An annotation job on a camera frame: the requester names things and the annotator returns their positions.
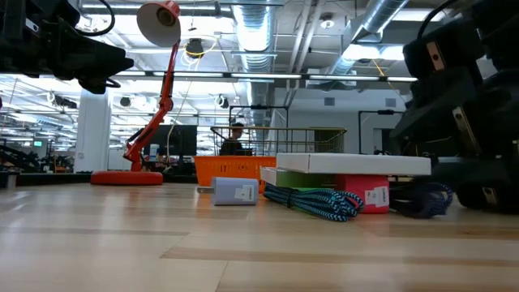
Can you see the orange plastic basket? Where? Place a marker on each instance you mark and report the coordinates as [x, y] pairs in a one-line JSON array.
[[227, 170]]

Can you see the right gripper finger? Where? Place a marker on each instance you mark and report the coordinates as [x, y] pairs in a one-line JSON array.
[[458, 52], [438, 97]]

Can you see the white card reader box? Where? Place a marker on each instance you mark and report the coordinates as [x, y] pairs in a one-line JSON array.
[[353, 164]]

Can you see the white and green box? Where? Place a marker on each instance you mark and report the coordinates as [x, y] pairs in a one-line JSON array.
[[304, 178]]

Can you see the black overhead light bar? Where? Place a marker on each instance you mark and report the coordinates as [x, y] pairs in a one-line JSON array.
[[227, 75]]

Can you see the white container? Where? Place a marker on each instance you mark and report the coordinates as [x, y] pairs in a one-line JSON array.
[[154, 152]]

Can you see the black monitor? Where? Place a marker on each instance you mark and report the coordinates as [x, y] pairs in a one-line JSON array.
[[182, 140]]

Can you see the black table frame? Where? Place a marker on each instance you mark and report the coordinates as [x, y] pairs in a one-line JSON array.
[[48, 179]]

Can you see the lavender wall charger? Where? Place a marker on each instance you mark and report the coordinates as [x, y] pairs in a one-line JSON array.
[[231, 190]]

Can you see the red wall charger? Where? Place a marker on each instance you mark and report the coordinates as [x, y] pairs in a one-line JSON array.
[[361, 184]]

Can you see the white column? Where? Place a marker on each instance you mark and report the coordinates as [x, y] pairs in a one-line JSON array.
[[93, 134]]

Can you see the black frame stand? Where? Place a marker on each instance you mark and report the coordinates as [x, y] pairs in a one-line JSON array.
[[381, 112], [259, 107]]

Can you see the person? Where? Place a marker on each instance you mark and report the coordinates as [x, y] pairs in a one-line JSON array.
[[233, 146]]

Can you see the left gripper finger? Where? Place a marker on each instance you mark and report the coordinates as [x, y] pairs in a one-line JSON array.
[[89, 61], [95, 86]]

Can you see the red desk lamp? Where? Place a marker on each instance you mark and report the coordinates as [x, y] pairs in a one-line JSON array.
[[125, 178]]

